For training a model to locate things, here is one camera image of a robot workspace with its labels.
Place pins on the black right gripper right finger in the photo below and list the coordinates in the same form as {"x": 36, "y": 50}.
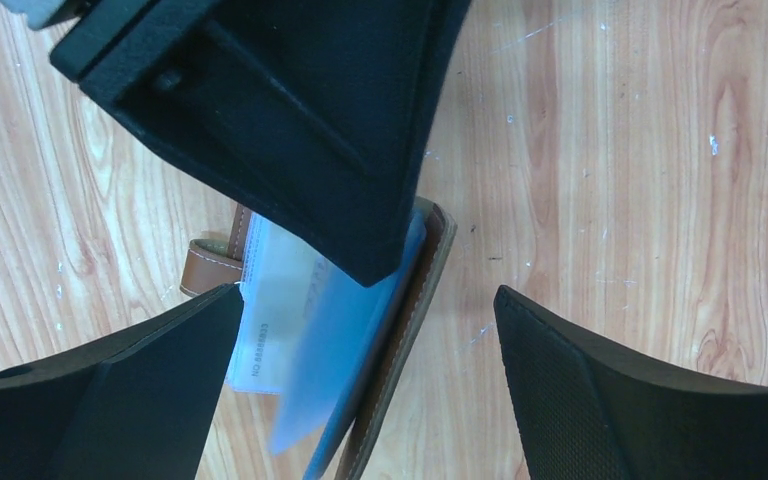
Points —
{"x": 587, "y": 407}

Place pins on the brown leather card holder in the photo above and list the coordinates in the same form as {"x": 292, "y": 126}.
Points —
{"x": 356, "y": 340}

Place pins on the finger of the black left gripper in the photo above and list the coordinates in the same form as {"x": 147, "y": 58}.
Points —
{"x": 314, "y": 114}

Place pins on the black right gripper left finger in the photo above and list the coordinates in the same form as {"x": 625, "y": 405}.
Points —
{"x": 135, "y": 404}

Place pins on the white credit card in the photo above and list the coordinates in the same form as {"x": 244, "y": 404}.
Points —
{"x": 277, "y": 274}

